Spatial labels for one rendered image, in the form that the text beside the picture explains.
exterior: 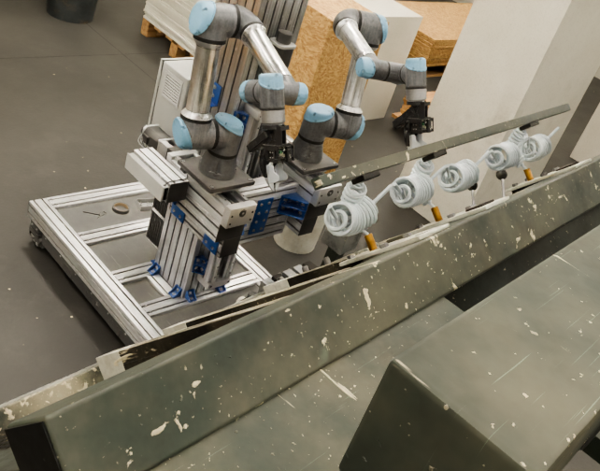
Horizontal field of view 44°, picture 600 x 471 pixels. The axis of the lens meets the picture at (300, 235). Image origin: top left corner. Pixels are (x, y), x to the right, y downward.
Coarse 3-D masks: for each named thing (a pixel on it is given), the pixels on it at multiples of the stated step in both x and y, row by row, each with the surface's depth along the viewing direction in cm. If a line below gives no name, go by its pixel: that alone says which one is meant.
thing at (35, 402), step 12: (384, 240) 313; (360, 252) 297; (84, 372) 204; (96, 372) 207; (60, 384) 199; (72, 384) 201; (84, 384) 203; (36, 396) 194; (48, 396) 196; (60, 396) 198; (0, 408) 187; (12, 408) 188; (24, 408) 191; (36, 408) 193; (0, 420) 186; (12, 420) 188
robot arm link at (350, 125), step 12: (360, 12) 300; (360, 24) 299; (372, 24) 301; (384, 24) 303; (372, 36) 303; (384, 36) 305; (372, 48) 305; (348, 72) 313; (348, 84) 312; (360, 84) 311; (348, 96) 313; (360, 96) 314; (336, 108) 317; (348, 108) 314; (360, 108) 318; (348, 120) 314; (360, 120) 318; (336, 132) 315; (348, 132) 316; (360, 132) 318
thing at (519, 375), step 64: (576, 256) 58; (512, 320) 48; (576, 320) 51; (384, 384) 42; (448, 384) 41; (512, 384) 43; (576, 384) 44; (384, 448) 43; (448, 448) 40; (512, 448) 38; (576, 448) 47
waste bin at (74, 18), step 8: (48, 0) 634; (56, 0) 626; (64, 0) 624; (72, 0) 625; (80, 0) 627; (88, 0) 632; (96, 0) 643; (48, 8) 638; (56, 8) 631; (64, 8) 629; (72, 8) 630; (80, 8) 632; (88, 8) 637; (56, 16) 634; (64, 16) 633; (72, 16) 634; (80, 16) 637; (88, 16) 643
